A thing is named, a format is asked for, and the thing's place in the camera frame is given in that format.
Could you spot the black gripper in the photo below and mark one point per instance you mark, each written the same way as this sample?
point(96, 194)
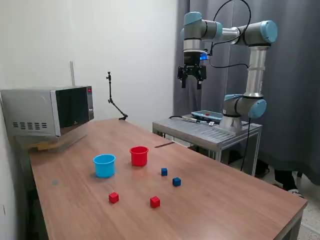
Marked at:
point(192, 61)

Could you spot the blue cube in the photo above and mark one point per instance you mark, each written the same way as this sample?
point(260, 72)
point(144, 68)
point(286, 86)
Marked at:
point(164, 172)
point(176, 182)

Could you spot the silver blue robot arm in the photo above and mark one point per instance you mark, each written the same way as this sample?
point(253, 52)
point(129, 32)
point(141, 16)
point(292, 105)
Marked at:
point(257, 65)

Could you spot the blue teach pendant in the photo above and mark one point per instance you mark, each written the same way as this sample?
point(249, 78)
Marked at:
point(202, 114)

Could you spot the grey metal robot stand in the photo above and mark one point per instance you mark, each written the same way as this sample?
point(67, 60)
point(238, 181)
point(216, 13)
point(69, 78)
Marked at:
point(200, 130)

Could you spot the dark brown flat strip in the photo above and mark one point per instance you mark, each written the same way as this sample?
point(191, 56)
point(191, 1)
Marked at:
point(163, 145)

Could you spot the grey curtain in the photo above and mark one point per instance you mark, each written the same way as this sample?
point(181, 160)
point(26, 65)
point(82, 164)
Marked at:
point(295, 75)

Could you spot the blue plastic cup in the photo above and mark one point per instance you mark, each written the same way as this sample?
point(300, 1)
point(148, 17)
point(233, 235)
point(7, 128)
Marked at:
point(105, 168)

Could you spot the red cube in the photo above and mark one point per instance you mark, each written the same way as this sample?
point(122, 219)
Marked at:
point(113, 198)
point(155, 202)

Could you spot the person's foot in sandal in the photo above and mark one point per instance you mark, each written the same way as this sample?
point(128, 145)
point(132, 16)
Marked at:
point(290, 182)

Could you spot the silver microwave oven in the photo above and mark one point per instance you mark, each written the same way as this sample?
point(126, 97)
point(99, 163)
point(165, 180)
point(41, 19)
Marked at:
point(32, 110)

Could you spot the wooden blocks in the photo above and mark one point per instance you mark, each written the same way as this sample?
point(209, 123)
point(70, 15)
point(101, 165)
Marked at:
point(40, 147)

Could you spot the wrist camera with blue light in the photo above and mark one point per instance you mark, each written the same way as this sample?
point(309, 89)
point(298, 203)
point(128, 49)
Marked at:
point(204, 56)

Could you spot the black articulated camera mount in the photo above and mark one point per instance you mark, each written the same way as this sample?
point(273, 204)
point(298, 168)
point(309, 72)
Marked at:
point(110, 90)

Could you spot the white wall pipe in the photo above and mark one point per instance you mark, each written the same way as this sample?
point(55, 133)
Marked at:
point(72, 72)

